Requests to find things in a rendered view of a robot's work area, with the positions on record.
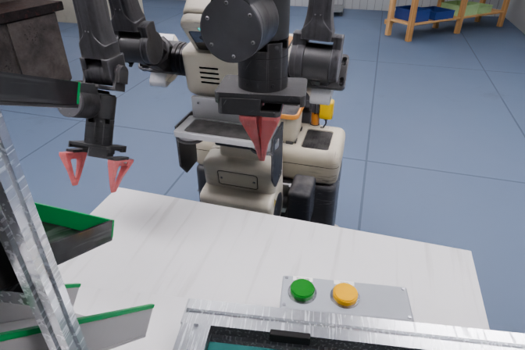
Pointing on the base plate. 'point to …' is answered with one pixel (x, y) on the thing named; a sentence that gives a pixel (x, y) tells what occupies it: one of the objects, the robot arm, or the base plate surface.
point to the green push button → (302, 290)
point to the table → (266, 258)
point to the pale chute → (23, 318)
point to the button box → (363, 308)
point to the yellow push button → (345, 294)
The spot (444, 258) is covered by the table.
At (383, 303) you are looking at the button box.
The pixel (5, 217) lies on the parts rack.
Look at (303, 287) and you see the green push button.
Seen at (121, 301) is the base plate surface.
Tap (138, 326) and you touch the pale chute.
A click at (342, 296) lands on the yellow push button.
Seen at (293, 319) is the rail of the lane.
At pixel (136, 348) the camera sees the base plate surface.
